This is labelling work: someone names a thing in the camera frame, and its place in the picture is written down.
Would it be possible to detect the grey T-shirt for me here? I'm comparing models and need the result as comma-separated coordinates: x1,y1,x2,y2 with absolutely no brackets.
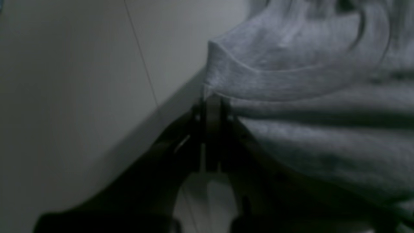
181,0,414,233

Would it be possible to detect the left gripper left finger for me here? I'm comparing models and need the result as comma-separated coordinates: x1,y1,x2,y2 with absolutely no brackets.
33,98,205,233

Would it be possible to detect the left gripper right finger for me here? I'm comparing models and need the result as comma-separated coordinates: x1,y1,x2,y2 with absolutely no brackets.
222,97,413,233

